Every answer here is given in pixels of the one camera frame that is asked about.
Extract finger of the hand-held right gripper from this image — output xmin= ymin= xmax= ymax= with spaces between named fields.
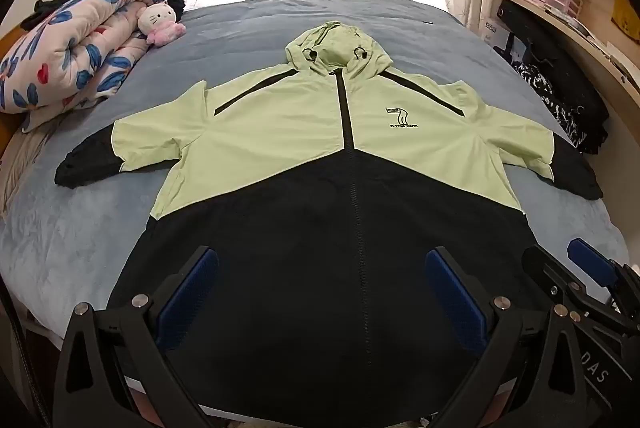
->
xmin=566 ymin=237 xmax=640 ymax=309
xmin=521 ymin=246 xmax=626 ymax=334

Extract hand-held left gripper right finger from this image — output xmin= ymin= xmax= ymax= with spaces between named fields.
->
xmin=424 ymin=245 xmax=608 ymax=428

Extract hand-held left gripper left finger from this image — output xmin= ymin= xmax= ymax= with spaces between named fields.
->
xmin=52 ymin=245 xmax=221 ymax=428

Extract green and black hooded jacket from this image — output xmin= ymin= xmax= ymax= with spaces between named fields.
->
xmin=54 ymin=20 xmax=605 ymax=426

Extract black and white patterned cloth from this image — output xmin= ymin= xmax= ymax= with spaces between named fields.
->
xmin=512 ymin=60 xmax=588 ymax=149

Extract black bag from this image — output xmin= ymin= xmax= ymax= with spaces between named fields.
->
xmin=497 ymin=0 xmax=608 ymax=154

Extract white papers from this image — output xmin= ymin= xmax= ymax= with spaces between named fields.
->
xmin=565 ymin=10 xmax=597 ymax=41

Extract yellow tag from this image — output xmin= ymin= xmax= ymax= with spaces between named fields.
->
xmin=612 ymin=0 xmax=640 ymax=41

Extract white cardboard box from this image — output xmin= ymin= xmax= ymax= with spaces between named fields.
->
xmin=480 ymin=17 xmax=506 ymax=46

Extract blue-grey bed blanket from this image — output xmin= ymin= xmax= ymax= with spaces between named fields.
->
xmin=0 ymin=0 xmax=631 ymax=349

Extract white cat plush toy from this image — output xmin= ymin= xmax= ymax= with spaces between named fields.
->
xmin=137 ymin=3 xmax=187 ymax=46

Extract floral quilt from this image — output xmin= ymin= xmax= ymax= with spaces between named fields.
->
xmin=0 ymin=0 xmax=168 ymax=131

